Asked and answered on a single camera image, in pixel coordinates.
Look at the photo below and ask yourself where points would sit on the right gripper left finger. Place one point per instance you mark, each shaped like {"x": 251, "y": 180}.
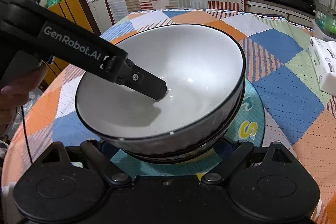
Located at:
{"x": 100, "y": 154}

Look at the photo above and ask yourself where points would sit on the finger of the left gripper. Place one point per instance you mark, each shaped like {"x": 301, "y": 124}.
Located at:
{"x": 138, "y": 79}

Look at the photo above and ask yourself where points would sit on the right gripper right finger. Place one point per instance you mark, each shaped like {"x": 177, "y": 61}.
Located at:
{"x": 232, "y": 154}

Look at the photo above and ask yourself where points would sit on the blue fried egg plate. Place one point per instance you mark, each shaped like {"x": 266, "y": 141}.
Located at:
{"x": 249, "y": 125}

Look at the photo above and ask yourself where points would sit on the white ribbed bowl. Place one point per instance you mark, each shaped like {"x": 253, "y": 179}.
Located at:
{"x": 188, "y": 153}

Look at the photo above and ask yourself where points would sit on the person left hand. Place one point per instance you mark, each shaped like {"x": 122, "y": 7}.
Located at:
{"x": 16, "y": 94}

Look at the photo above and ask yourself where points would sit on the yellow wooden chair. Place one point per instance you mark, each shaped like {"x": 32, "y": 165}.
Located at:
{"x": 76, "y": 13}

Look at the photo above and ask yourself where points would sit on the patchwork tablecloth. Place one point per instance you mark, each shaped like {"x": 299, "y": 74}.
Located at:
{"x": 297, "y": 113}

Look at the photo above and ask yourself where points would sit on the white tissue pack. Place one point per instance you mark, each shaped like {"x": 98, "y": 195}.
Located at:
{"x": 322, "y": 55}

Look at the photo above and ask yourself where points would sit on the green plastic basket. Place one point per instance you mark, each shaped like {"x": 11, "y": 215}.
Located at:
{"x": 325, "y": 19}

